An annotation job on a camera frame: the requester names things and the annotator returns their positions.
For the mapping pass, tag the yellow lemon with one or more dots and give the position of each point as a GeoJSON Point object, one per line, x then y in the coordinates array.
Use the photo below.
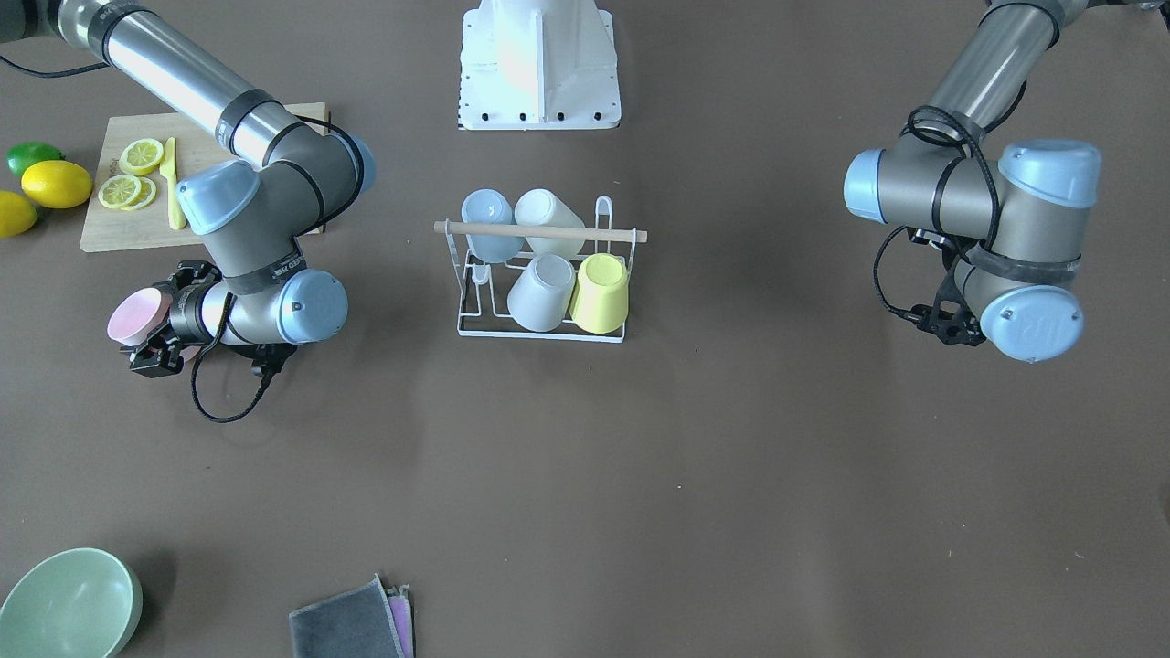
{"type": "Point", "coordinates": [17, 214]}
{"type": "Point", "coordinates": [57, 184]}

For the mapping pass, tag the white wire cup holder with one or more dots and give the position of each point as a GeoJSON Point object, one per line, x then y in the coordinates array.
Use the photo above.
{"type": "Point", "coordinates": [482, 310]}

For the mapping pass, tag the bamboo cutting board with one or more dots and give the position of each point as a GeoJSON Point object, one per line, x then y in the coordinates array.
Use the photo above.
{"type": "Point", "coordinates": [111, 229]}

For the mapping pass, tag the white camera stand base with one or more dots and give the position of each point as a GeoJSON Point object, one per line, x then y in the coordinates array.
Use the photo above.
{"type": "Point", "coordinates": [538, 65]}

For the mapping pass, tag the pink plastic cup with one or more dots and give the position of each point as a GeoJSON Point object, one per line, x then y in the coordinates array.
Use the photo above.
{"type": "Point", "coordinates": [139, 314]}

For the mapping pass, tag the green bowl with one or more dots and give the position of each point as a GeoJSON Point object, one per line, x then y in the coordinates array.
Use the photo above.
{"type": "Point", "coordinates": [83, 602]}

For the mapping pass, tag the yellow lemon upper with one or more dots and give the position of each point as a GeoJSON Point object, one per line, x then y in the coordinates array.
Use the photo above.
{"type": "Point", "coordinates": [57, 184]}

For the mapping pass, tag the grey cloth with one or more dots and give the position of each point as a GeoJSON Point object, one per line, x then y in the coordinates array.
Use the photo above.
{"type": "Point", "coordinates": [356, 623]}

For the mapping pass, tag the pink cloth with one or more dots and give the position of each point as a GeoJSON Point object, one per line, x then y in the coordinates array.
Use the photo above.
{"type": "Point", "coordinates": [400, 606]}

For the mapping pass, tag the grey plastic cup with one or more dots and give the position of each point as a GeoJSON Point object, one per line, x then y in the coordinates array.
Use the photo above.
{"type": "Point", "coordinates": [540, 297]}

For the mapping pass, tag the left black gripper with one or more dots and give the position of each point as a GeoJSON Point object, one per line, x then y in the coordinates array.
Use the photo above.
{"type": "Point", "coordinates": [926, 239]}

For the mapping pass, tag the light blue plastic cup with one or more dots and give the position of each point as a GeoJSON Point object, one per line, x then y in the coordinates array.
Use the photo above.
{"type": "Point", "coordinates": [490, 207]}

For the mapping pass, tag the lemon slice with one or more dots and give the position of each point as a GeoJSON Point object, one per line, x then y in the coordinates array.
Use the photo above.
{"type": "Point", "coordinates": [142, 157]}
{"type": "Point", "coordinates": [127, 192]}

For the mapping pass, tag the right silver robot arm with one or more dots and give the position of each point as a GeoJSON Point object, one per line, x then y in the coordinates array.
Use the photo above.
{"type": "Point", "coordinates": [255, 294]}

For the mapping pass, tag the yellow lemon lower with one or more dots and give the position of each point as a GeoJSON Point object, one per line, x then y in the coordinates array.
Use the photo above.
{"type": "Point", "coordinates": [17, 214]}

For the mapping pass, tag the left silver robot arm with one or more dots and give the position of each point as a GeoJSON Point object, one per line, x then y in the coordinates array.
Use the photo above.
{"type": "Point", "coordinates": [1009, 231]}

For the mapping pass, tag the white plastic cup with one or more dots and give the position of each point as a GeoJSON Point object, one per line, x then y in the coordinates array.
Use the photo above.
{"type": "Point", "coordinates": [541, 209]}

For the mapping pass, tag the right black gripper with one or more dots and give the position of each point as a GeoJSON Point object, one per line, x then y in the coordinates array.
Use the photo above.
{"type": "Point", "coordinates": [183, 311]}

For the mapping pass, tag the green lime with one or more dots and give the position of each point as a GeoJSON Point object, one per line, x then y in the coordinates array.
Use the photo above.
{"type": "Point", "coordinates": [22, 156]}

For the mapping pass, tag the yellow plastic cup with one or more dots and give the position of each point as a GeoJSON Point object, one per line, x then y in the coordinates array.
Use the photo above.
{"type": "Point", "coordinates": [601, 301]}

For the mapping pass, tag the yellow plastic knife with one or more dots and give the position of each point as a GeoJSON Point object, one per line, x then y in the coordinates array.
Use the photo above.
{"type": "Point", "coordinates": [169, 172]}

